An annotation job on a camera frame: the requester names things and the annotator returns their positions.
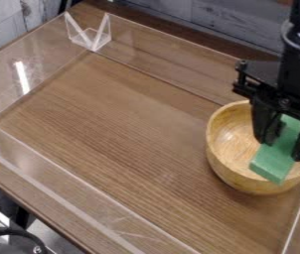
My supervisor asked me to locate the green rectangular block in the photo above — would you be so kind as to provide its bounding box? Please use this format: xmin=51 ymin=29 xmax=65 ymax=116
xmin=249 ymin=115 xmax=300 ymax=185

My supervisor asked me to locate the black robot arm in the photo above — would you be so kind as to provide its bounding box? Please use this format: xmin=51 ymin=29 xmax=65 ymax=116
xmin=232 ymin=0 xmax=300 ymax=162

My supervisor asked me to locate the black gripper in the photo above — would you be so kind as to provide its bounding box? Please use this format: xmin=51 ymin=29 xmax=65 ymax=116
xmin=233 ymin=36 xmax=300 ymax=162

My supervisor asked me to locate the clear acrylic tray wall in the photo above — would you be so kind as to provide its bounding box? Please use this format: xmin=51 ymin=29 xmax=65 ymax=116
xmin=0 ymin=14 xmax=300 ymax=254

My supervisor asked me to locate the brown wooden bowl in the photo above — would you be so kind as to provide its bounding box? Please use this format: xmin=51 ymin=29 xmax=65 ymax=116
xmin=207 ymin=100 xmax=300 ymax=195

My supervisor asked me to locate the black cable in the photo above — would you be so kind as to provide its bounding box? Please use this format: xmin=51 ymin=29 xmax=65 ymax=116
xmin=0 ymin=227 xmax=49 ymax=254

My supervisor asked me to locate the black metal clamp base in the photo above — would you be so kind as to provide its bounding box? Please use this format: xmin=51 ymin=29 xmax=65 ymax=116
xmin=8 ymin=218 xmax=61 ymax=254

